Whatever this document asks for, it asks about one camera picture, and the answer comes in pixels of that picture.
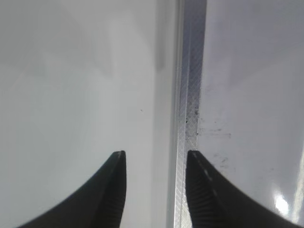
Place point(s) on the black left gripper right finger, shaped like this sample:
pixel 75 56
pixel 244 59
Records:
pixel 225 199

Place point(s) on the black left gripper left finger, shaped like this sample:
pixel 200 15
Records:
pixel 99 203

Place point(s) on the white whiteboard with aluminium frame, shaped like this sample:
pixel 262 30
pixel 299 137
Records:
pixel 241 76

